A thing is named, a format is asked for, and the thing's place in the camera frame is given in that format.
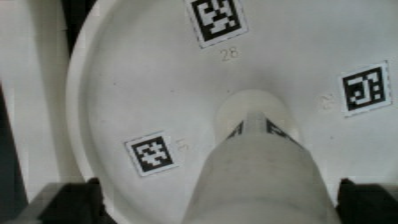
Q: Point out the white cylindrical table leg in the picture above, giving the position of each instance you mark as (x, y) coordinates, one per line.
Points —
(260, 186)

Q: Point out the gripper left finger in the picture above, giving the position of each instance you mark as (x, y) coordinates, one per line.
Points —
(68, 204)

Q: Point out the white front fence bar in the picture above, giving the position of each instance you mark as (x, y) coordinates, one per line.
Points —
(34, 60)

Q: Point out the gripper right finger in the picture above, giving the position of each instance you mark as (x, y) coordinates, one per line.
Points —
(366, 203)

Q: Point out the white round table top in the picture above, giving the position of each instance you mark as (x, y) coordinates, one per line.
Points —
(183, 63)

